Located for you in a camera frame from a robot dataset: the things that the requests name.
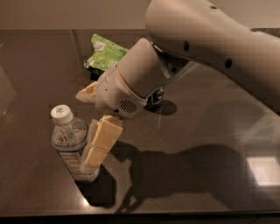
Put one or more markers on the green rice chip bag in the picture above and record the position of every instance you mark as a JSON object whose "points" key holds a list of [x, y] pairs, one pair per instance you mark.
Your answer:
{"points": [[105, 54]]}

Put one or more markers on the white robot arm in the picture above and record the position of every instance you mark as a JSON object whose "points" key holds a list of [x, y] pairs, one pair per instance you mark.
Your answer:
{"points": [[181, 35]]}

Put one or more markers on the clear blue-label plastic bottle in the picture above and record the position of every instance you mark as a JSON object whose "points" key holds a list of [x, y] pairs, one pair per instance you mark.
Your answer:
{"points": [[69, 139]]}

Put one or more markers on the dark blue soda can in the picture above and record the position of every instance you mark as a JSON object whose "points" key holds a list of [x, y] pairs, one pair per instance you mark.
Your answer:
{"points": [[155, 101]]}

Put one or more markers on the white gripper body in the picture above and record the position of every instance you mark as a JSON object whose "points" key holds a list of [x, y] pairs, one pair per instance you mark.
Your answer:
{"points": [[115, 94]]}

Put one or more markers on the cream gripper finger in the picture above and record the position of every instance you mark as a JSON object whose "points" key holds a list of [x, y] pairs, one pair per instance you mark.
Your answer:
{"points": [[102, 136], [87, 94]]}

